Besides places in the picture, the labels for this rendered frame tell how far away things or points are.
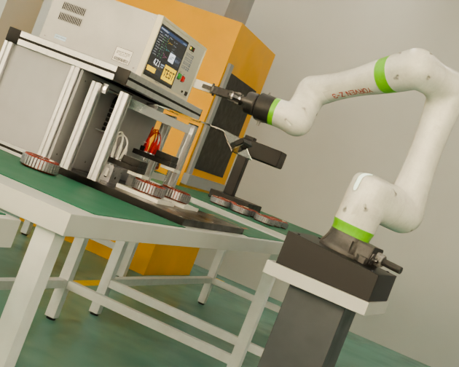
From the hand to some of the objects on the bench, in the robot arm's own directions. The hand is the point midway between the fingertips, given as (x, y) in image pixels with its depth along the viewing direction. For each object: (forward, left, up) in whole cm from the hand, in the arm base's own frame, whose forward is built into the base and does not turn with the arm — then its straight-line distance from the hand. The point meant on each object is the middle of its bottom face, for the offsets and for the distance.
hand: (203, 86), depth 309 cm
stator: (-5, -4, -39) cm, 40 cm away
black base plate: (-7, +8, -43) cm, 44 cm away
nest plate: (-11, +19, -40) cm, 46 cm away
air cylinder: (+3, +23, -41) cm, 47 cm away
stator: (-11, +19, -39) cm, 45 cm away
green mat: (-2, +76, -43) cm, 87 cm away
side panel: (+22, +49, -45) cm, 70 cm away
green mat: (+30, -49, -45) cm, 74 cm away
